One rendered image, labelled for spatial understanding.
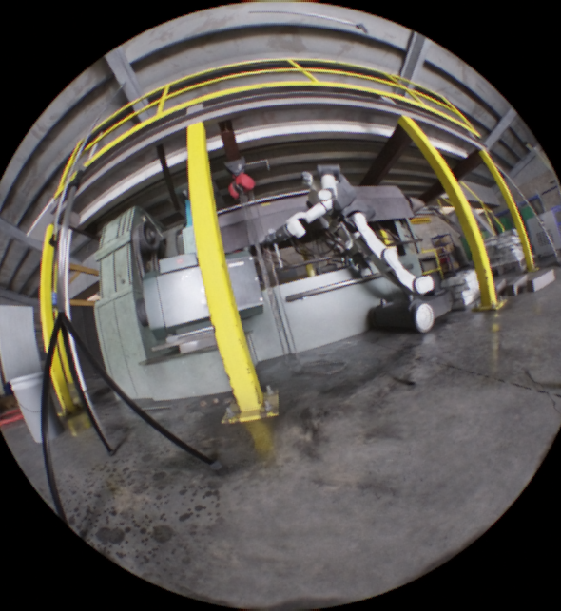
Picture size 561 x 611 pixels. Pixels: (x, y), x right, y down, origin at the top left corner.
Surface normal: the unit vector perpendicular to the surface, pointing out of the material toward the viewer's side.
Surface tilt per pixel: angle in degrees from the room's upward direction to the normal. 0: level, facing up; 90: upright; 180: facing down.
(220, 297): 90
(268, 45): 171
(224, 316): 90
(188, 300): 90
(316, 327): 90
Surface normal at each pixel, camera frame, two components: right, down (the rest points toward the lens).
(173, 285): 0.33, -0.12
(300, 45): 0.26, 0.95
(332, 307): 0.01, -0.04
